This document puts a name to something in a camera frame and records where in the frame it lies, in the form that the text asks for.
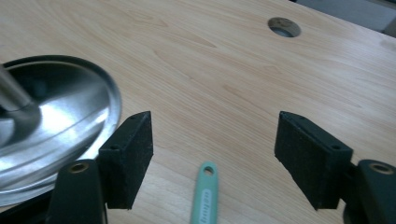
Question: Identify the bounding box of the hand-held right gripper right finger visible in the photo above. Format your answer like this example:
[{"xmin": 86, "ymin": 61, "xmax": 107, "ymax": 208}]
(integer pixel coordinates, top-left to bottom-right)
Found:
[{"xmin": 274, "ymin": 110, "xmax": 354, "ymax": 211}]

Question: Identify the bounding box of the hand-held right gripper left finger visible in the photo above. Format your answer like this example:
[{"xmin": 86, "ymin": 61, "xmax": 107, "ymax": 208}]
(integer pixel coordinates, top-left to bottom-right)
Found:
[{"xmin": 98, "ymin": 110, "xmax": 154, "ymax": 210}]

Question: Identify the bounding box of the green tool handle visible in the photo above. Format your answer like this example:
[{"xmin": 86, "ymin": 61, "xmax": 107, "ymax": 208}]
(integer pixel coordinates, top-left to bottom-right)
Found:
[{"xmin": 190, "ymin": 161, "xmax": 219, "ymax": 224}]

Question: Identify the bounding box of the shiny steel bowl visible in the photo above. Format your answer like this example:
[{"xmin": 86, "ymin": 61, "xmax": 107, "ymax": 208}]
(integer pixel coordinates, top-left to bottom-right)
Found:
[{"xmin": 0, "ymin": 54, "xmax": 123, "ymax": 208}]

